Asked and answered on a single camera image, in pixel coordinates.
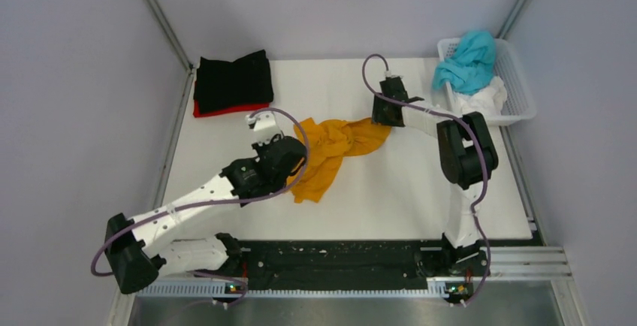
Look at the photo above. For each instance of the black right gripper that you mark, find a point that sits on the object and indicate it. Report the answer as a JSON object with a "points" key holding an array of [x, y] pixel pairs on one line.
{"points": [[378, 116]]}

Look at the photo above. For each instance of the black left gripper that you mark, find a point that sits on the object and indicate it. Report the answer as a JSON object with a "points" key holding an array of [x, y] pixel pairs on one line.
{"points": [[261, 149]]}

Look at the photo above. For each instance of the yellow t shirt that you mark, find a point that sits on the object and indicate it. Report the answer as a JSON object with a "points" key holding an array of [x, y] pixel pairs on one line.
{"points": [[330, 142]]}

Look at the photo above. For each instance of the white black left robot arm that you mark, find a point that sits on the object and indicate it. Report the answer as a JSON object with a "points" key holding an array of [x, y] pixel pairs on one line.
{"points": [[162, 242]]}

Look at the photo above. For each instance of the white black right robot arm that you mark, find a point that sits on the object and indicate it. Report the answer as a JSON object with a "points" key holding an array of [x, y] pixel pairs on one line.
{"points": [[467, 158]]}

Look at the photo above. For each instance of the folded black t shirt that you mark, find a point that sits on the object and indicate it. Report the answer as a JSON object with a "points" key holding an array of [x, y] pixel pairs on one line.
{"points": [[247, 80]]}

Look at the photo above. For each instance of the turquoise t shirt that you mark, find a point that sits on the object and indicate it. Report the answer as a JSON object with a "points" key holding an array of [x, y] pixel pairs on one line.
{"points": [[471, 67]]}

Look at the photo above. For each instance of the folded red t shirt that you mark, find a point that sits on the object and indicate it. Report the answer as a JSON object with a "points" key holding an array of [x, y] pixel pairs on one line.
{"points": [[199, 113]]}

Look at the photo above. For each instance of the white t shirt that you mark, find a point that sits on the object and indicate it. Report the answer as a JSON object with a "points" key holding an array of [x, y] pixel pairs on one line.
{"points": [[488, 101]]}

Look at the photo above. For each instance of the white plastic basket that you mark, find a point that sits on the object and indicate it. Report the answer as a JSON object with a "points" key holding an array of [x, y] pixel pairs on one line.
{"points": [[519, 105]]}

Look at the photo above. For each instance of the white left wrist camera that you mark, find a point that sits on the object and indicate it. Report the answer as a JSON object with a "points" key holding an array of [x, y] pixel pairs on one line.
{"points": [[264, 127]]}

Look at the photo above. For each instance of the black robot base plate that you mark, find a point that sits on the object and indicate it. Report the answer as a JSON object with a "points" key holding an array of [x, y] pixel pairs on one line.
{"points": [[338, 265]]}

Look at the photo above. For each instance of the right corner metal post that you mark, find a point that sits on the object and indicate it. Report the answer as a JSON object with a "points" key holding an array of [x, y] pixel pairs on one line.
{"points": [[512, 18]]}

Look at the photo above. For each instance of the corner metal post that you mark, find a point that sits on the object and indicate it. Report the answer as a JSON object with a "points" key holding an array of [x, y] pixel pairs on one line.
{"points": [[512, 18], [170, 35]]}

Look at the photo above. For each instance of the grey metal frame rail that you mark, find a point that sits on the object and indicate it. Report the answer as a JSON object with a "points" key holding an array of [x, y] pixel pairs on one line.
{"points": [[524, 189]]}

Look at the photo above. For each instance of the left corner metal post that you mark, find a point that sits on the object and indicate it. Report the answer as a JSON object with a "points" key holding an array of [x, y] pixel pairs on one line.
{"points": [[170, 35]]}

